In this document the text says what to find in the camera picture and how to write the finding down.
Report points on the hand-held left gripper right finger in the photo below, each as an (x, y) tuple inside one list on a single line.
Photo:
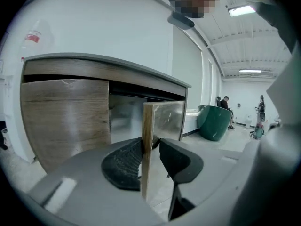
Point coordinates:
[(183, 163)]

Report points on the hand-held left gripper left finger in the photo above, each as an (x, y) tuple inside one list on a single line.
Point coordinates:
[(89, 173)]

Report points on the wooden cabinet door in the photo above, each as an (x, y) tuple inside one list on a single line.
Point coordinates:
[(168, 119)]

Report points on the chipped wooden door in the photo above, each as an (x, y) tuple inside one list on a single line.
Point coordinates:
[(65, 116)]

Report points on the dark wooden vanity cabinet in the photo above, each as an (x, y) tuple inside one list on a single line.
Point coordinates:
[(94, 69)]

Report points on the white low platform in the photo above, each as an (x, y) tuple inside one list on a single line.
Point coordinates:
[(191, 121)]

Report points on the black office chair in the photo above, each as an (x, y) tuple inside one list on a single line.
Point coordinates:
[(218, 101)]

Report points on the white canister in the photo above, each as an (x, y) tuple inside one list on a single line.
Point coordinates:
[(247, 122)]

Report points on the green vacuum cleaner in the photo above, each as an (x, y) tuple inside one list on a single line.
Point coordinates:
[(258, 131)]

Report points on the grey roller blind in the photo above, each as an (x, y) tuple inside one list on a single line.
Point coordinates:
[(188, 79)]

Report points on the black equipment stand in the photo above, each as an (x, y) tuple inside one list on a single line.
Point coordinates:
[(261, 109)]

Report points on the long ceiling light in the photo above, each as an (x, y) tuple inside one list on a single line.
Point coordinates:
[(250, 70)]

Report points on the rectangular ceiling light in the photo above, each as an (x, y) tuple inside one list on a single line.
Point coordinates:
[(242, 10)]

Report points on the black head-mounted camera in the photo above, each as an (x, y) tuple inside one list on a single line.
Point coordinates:
[(181, 20)]

